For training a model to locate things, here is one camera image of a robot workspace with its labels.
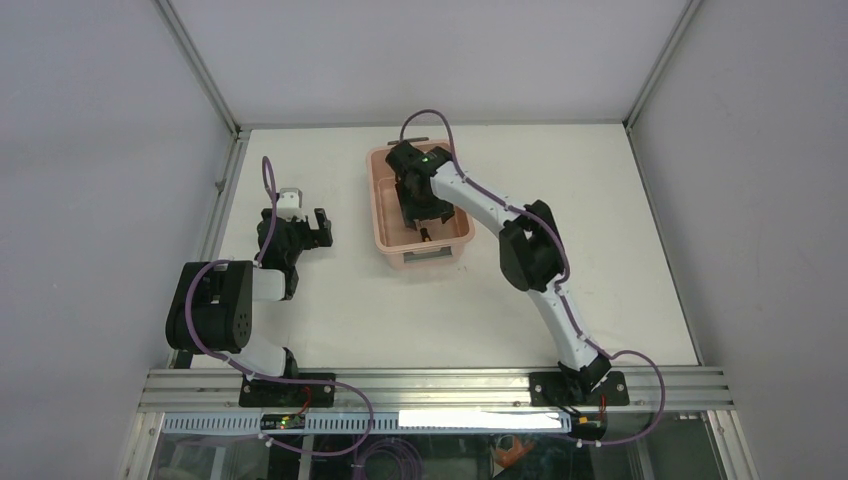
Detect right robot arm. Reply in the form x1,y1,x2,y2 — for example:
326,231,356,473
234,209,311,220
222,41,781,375
386,141,611,405

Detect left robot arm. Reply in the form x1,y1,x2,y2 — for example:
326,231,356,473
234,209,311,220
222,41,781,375
165,208,333,406

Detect pink plastic bin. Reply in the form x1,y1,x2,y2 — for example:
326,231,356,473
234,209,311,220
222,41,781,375
366,143,476,270

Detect orange object under table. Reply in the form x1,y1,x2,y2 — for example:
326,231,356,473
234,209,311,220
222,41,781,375
492,434,535,469

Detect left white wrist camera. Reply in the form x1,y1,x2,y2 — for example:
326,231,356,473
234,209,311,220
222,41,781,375
275,187,307,221

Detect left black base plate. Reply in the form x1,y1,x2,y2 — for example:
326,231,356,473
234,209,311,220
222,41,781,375
238,373,336,408

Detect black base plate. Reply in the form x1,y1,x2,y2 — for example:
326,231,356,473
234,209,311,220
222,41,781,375
238,373,336,408
528,370,630,409

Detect white slotted cable duct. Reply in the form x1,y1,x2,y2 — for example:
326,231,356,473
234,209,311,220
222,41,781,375
162,410,572,436

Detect aluminium front rail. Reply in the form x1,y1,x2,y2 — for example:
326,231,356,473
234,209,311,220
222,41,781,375
138,366,735,413

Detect aluminium left frame post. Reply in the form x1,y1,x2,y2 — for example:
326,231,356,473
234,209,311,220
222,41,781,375
152,0,241,136

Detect aluminium frame post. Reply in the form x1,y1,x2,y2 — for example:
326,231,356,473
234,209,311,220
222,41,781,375
152,0,241,136
623,0,703,135

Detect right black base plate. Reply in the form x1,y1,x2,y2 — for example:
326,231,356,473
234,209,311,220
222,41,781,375
528,370,630,409

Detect aluminium right frame post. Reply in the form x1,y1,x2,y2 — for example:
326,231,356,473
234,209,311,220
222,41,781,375
623,0,703,135

